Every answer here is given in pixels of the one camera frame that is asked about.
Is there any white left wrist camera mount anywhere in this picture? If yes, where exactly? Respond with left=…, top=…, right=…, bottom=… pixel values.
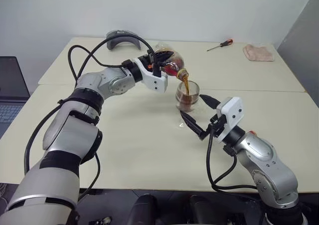
left=133, top=57, right=168, bottom=94

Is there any clear wine glass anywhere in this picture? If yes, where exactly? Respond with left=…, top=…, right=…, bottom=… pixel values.
left=174, top=80, right=201, bottom=128

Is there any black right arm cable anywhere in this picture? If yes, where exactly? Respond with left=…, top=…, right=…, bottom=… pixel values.
left=206, top=129, right=260, bottom=194

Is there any clear bottle of brown drink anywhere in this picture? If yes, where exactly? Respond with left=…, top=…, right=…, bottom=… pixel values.
left=153, top=42, right=190, bottom=82

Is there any grey curved plastic cover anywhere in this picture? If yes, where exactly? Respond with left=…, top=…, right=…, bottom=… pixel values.
left=106, top=30, right=143, bottom=52

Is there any red and black screwdriver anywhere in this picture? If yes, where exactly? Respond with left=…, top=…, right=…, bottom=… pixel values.
left=206, top=38, right=234, bottom=52

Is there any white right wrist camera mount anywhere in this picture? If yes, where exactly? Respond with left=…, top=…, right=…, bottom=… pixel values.
left=215, top=97, right=244, bottom=143

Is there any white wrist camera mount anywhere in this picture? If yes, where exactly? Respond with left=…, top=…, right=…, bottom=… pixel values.
left=133, top=57, right=168, bottom=94
left=215, top=97, right=244, bottom=143

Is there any beige crumpled cloth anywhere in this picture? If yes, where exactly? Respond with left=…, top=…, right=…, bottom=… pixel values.
left=243, top=44, right=276, bottom=62

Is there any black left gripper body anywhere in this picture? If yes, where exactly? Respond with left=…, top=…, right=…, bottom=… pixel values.
left=138, top=55, right=162, bottom=77

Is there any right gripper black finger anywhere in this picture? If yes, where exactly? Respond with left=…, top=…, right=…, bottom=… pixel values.
left=179, top=111, right=208, bottom=136
left=199, top=94, right=221, bottom=110

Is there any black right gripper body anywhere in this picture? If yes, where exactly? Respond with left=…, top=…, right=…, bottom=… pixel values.
left=199, top=113, right=227, bottom=140

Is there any white cable bundle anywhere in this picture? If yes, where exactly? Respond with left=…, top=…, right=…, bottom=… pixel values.
left=0, top=182, right=10, bottom=206

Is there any dark grey laptop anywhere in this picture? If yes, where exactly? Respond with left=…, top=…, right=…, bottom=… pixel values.
left=0, top=56, right=31, bottom=138

